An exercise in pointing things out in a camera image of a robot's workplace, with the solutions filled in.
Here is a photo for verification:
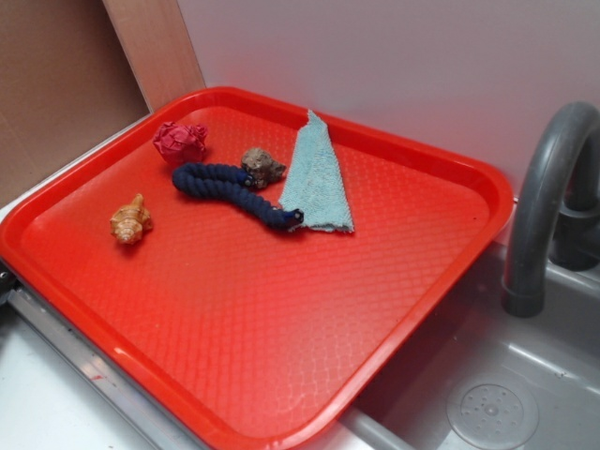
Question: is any light blue cloth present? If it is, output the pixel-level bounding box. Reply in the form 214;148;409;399
279;110;354;233

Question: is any red plastic tray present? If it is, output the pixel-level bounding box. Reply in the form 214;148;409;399
1;87;513;449

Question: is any brown rock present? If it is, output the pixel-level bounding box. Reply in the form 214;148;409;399
241;147;287;189

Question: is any crumpled pink paper ball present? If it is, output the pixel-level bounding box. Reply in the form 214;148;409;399
152;122;208;167

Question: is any orange seashell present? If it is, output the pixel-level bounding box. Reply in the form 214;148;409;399
110;193;154;245

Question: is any grey plastic sink basin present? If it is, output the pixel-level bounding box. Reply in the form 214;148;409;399
339;243;600;450

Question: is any light wooden board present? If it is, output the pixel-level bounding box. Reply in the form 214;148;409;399
103;0;205;112

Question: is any grey toy faucet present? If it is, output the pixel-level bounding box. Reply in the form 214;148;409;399
502;101;599;318

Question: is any brown cardboard panel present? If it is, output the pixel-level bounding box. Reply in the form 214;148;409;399
1;1;148;205

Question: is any dark blue twisted rope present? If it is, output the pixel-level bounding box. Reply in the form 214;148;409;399
172;161;305;233

